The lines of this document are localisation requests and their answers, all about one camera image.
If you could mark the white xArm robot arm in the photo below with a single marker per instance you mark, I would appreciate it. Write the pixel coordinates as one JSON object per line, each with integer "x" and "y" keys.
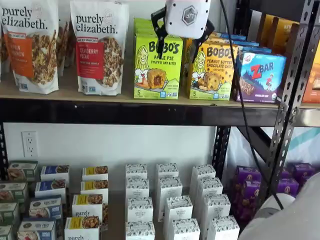
{"x": 287, "y": 225}

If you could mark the white Organic Pantry box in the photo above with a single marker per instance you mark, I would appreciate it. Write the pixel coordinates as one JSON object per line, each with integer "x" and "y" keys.
{"x": 167, "y": 170}
{"x": 225, "y": 228}
{"x": 203, "y": 171}
{"x": 186, "y": 230}
{"x": 140, "y": 208}
{"x": 140, "y": 231}
{"x": 136, "y": 170}
{"x": 216, "y": 206}
{"x": 137, "y": 187}
{"x": 178, "y": 208}
{"x": 171, "y": 186}
{"x": 210, "y": 186}

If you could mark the orange label granola bag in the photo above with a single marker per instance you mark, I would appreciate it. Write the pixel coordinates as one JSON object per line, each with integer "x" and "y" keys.
{"x": 30, "y": 62}

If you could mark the white pantry boxes group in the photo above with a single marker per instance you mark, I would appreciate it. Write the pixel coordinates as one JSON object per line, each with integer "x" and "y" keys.
{"x": 116, "y": 200}

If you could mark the yellow white granola box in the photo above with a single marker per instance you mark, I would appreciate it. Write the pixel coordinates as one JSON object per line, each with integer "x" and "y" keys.
{"x": 93, "y": 187}
{"x": 95, "y": 172}
{"x": 82, "y": 228}
{"x": 87, "y": 207}

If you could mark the red label granola bag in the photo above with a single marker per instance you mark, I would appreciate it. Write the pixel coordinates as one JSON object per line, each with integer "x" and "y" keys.
{"x": 100, "y": 62}

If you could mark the yellow Bobo's peanut butter box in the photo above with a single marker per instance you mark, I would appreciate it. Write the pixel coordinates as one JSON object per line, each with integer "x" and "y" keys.
{"x": 212, "y": 75}
{"x": 217, "y": 37}

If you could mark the white plastic sheet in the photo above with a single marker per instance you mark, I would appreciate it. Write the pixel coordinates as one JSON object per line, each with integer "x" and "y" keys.
{"x": 307, "y": 145}

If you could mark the blue purple Zbar box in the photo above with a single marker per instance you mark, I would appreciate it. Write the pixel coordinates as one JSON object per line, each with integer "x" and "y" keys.
{"x": 237, "y": 37}
{"x": 260, "y": 50}
{"x": 260, "y": 75}
{"x": 247, "y": 43}

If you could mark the green white granola box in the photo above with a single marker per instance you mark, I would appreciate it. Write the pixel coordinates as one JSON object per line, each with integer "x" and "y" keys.
{"x": 5, "y": 233}
{"x": 12, "y": 192}
{"x": 22, "y": 171}
{"x": 8, "y": 213}

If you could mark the white wall outlet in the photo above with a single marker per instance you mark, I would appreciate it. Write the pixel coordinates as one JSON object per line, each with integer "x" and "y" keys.
{"x": 29, "y": 143}

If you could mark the white granola bag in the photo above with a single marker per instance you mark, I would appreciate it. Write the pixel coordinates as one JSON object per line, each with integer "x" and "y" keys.
{"x": 63, "y": 45}

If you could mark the blue white granola box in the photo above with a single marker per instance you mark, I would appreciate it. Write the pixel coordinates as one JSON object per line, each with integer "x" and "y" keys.
{"x": 36, "y": 230}
{"x": 45, "y": 208}
{"x": 55, "y": 172}
{"x": 50, "y": 188}

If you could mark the purple cookie box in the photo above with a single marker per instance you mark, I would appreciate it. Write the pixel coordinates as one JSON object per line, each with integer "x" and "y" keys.
{"x": 248, "y": 173}
{"x": 246, "y": 195}
{"x": 287, "y": 173}
{"x": 287, "y": 186}
{"x": 303, "y": 171}

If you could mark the black metal shelf rack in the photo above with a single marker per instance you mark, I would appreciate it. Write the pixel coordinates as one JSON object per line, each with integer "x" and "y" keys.
{"x": 310, "y": 118}
{"x": 150, "y": 112}

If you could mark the orange brown snack box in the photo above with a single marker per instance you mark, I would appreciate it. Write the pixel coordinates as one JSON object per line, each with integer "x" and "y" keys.
{"x": 266, "y": 30}
{"x": 285, "y": 32}

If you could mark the green Bobo's apple pie box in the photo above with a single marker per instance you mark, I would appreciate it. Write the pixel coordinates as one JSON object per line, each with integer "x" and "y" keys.
{"x": 143, "y": 31}
{"x": 142, "y": 22}
{"x": 150, "y": 82}

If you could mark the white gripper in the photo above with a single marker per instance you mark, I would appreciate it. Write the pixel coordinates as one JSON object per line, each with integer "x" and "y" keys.
{"x": 187, "y": 17}

